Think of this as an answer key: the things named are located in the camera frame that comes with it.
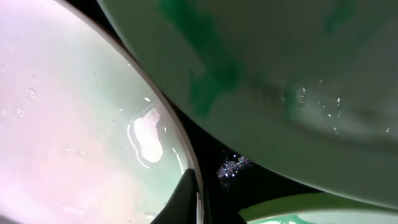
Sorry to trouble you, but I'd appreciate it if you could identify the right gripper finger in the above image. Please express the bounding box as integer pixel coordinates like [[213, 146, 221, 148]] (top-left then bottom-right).
[[151, 169, 198, 224]]

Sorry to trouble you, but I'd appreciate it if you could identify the white plate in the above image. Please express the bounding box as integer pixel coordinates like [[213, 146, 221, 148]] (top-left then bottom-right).
[[1, 0, 204, 224]]

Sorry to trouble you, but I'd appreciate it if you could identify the mint plate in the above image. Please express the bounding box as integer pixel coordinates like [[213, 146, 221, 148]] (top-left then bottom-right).
[[99, 0, 397, 208], [239, 193, 397, 224]]

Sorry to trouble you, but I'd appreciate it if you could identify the black round tray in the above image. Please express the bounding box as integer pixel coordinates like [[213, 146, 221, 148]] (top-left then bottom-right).
[[65, 0, 321, 224]]

